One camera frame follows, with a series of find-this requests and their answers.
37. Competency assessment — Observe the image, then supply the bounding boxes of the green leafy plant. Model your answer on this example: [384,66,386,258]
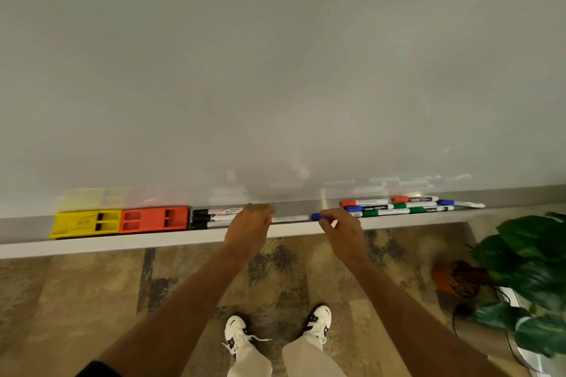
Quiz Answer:
[470,211,566,358]

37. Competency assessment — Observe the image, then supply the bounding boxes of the orange whiteboard eraser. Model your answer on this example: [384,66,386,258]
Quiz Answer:
[119,206,190,234]

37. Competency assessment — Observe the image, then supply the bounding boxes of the white black right shoe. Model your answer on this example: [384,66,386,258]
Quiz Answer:
[303,305,333,345]

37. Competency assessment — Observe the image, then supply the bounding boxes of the round metal stand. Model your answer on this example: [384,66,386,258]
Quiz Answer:
[495,287,566,377]

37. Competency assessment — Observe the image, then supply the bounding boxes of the person's left forearm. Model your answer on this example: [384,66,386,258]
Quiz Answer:
[96,249,251,377]

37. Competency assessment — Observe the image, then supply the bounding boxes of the black cap whiteboard marker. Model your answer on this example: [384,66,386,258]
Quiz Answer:
[192,207,245,216]
[190,220,233,231]
[191,214,239,223]

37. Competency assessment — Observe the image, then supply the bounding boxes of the person's left hand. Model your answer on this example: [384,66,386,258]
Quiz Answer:
[222,203,276,262]

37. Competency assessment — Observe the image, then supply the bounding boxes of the person's right hand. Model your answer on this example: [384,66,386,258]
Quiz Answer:
[318,208,370,268]

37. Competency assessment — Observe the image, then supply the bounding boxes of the blue cap white marker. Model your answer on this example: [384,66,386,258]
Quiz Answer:
[437,199,486,209]

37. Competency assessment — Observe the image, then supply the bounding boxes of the orange plant pot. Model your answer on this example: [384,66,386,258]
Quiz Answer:
[432,260,483,299]

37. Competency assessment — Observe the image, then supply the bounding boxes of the white black shoe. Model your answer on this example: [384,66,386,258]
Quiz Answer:
[223,315,273,361]
[303,305,333,345]

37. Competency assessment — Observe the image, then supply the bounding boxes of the white black left shoe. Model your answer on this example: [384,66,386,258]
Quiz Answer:
[223,315,273,361]

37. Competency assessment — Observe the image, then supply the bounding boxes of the person's right forearm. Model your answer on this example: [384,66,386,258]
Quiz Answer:
[348,256,510,377]

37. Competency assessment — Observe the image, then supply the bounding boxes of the black sleeve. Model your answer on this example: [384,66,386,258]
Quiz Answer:
[75,360,123,377]

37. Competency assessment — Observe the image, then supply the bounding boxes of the grey whiteboard marker tray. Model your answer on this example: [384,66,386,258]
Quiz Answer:
[0,185,566,260]

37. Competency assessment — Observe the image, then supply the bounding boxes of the black cable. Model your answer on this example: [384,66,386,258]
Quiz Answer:
[451,302,470,338]

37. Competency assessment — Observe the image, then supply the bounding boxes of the white whiteboard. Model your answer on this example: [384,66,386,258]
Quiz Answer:
[0,0,566,219]

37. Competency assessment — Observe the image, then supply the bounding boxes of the beige trousers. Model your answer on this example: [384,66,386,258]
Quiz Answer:
[227,333,348,377]

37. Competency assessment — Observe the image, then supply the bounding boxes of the blue cap dark label marker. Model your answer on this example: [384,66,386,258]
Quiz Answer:
[345,204,394,213]

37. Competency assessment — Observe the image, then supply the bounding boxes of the yellow whiteboard eraser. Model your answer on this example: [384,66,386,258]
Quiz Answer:
[49,209,123,240]

